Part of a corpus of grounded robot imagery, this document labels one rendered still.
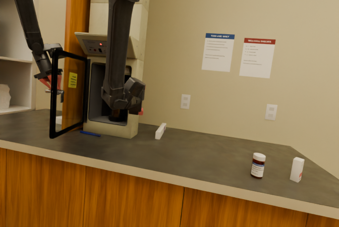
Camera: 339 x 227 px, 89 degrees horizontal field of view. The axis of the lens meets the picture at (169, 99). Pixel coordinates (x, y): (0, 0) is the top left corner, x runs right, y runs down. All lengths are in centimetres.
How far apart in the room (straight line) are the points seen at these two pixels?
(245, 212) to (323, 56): 117
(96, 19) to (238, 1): 99
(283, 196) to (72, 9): 130
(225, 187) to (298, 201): 25
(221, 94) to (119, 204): 97
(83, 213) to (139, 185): 33
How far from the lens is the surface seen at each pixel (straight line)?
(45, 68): 100
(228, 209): 84
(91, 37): 106
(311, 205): 85
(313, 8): 164
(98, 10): 120
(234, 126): 143
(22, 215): 130
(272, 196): 79
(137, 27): 106
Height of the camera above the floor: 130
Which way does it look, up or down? 6 degrees down
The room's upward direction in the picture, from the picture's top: 6 degrees clockwise
